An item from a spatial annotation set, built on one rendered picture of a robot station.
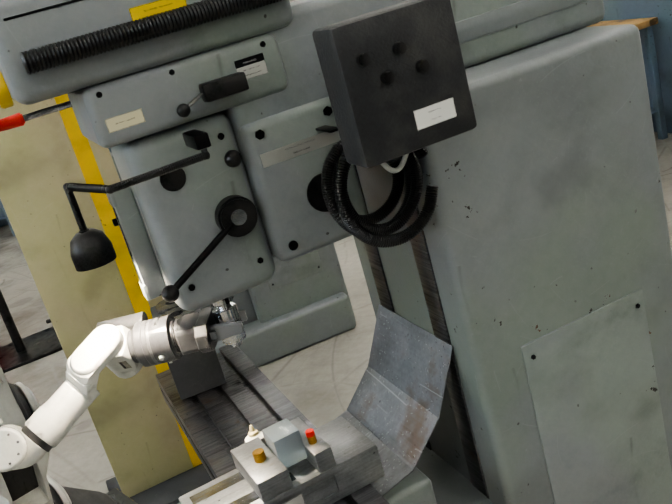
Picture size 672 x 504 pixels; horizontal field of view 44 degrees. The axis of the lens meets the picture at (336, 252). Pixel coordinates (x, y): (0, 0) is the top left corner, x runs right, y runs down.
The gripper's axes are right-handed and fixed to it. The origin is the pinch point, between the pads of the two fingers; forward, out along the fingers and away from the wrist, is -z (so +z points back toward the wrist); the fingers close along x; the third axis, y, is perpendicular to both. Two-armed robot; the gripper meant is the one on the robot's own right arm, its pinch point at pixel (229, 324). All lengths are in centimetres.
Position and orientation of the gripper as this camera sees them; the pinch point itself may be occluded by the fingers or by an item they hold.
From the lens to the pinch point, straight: 160.7
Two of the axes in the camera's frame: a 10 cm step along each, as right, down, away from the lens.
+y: 2.5, 9.2, 3.2
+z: -9.7, 2.3, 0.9
